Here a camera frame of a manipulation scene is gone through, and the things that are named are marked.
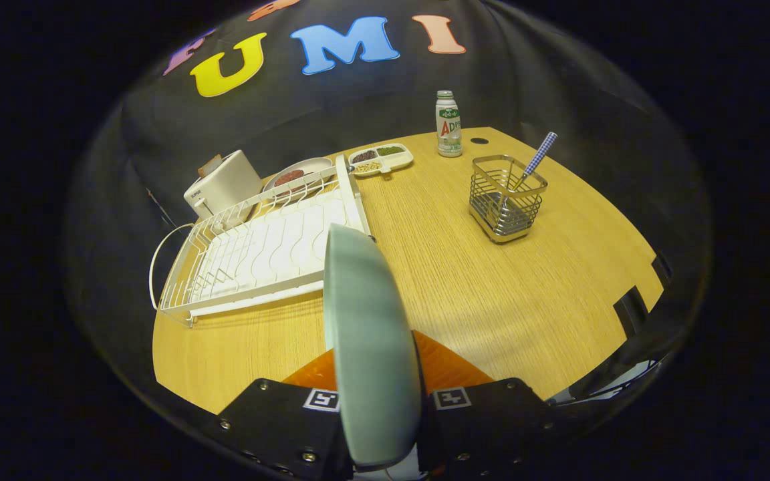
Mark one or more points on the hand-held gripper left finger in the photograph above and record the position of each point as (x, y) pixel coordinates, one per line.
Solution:
(278, 427)

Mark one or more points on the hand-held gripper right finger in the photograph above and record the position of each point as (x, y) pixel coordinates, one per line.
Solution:
(492, 427)

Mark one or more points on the round beige meat dish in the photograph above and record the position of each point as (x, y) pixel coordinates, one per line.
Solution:
(311, 167)

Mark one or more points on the white toaster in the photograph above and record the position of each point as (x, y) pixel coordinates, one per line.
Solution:
(228, 187)

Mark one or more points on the white green label bottle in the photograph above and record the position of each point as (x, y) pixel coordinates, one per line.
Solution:
(449, 127)

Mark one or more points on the black table edge clamp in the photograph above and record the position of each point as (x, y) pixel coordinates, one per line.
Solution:
(629, 308)
(662, 268)

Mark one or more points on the toast bread slice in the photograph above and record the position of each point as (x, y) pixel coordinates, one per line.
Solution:
(210, 166)

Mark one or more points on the pale green plate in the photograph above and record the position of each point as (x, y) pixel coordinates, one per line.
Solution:
(371, 347)

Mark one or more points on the brown meat piece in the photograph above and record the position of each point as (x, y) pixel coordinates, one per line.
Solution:
(289, 177)

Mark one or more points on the black backdrop cloth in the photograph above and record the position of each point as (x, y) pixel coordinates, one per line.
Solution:
(158, 127)

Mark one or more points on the white divided bean dish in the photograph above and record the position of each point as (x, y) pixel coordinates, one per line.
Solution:
(380, 164)

